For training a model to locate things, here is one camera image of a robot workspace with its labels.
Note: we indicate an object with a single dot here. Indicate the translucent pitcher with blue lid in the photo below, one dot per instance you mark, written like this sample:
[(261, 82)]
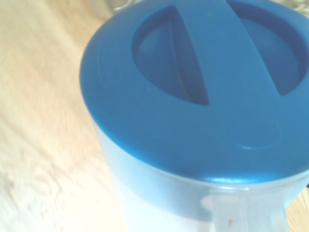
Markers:
[(193, 120)]

